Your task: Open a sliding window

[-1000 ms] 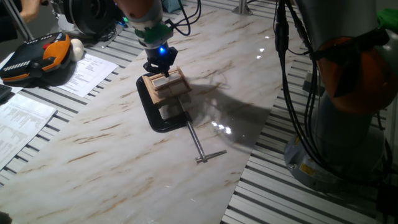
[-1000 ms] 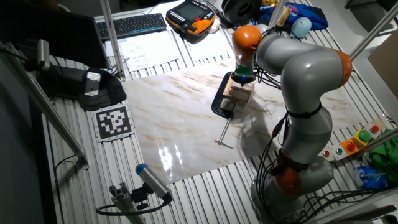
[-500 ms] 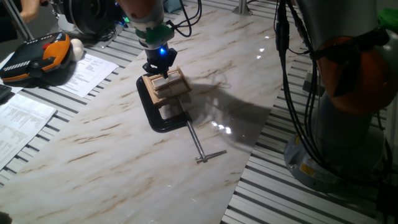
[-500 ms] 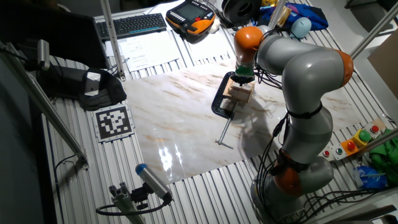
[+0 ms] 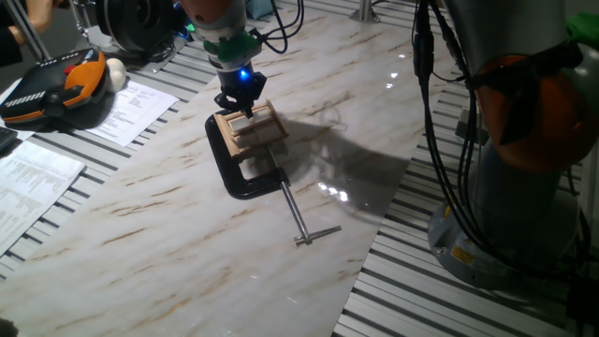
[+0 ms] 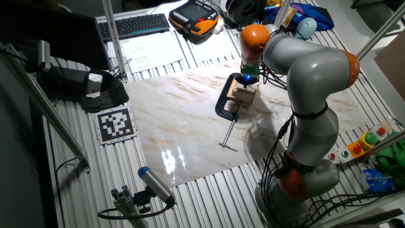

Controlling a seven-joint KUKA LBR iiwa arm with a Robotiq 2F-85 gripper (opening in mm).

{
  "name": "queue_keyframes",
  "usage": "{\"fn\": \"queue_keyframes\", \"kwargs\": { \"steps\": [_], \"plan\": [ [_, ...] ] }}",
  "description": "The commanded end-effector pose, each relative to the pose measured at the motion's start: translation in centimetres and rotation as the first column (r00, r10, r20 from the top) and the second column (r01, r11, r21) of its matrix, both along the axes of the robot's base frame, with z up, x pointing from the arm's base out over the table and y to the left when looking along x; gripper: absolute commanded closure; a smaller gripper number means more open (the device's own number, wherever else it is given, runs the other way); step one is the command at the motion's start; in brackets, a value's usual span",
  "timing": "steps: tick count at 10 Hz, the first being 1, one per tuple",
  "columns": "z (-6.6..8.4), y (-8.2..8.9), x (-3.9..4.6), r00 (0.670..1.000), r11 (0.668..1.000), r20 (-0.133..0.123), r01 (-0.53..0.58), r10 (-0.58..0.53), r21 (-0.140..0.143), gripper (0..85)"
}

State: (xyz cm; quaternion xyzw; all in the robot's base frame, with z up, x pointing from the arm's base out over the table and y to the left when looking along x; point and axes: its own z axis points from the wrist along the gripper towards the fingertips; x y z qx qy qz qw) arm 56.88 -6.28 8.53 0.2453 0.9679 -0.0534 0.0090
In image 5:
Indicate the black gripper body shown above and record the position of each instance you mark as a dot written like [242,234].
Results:
[243,84]

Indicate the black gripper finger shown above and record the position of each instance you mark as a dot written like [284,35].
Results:
[227,103]
[248,111]

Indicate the small wooden sliding window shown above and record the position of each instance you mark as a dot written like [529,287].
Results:
[227,136]

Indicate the person forearm black sleeve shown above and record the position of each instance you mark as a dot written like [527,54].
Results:
[9,49]

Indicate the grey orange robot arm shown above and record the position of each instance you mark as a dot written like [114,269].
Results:
[515,28]

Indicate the person hand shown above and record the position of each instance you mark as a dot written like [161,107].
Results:
[41,11]

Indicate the green gripper mounting flange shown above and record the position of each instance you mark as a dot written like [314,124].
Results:
[234,49]

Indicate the black C-clamp steel screw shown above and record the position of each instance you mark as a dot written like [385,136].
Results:
[224,168]

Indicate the small green plastic piece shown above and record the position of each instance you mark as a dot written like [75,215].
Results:
[191,29]

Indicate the white printed paper sheet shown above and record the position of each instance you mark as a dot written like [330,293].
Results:
[33,187]
[131,112]

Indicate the white round ball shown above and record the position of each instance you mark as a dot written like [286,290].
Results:
[116,75]

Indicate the black filament spool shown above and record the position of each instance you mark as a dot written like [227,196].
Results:
[135,23]

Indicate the marble pattern mat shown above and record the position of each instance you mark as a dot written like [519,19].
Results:
[187,243]

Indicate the black orange teach pendant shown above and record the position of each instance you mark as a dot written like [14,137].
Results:
[51,89]

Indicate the green cloth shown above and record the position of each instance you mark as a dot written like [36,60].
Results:
[585,28]

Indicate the aluminium frame post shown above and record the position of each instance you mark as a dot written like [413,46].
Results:
[28,30]
[365,11]

